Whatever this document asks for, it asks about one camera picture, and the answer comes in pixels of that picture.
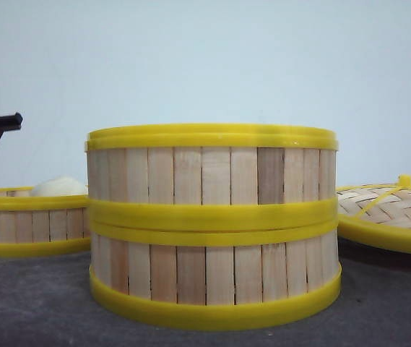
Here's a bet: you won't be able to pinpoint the bamboo steamer drawer yellow rims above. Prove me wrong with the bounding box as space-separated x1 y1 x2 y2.
85 124 338 239

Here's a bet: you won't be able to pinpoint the woven bamboo steamer lid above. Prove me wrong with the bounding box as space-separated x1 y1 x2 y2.
336 174 411 254

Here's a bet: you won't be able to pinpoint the white steamed bun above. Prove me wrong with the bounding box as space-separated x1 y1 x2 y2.
30 176 88 197

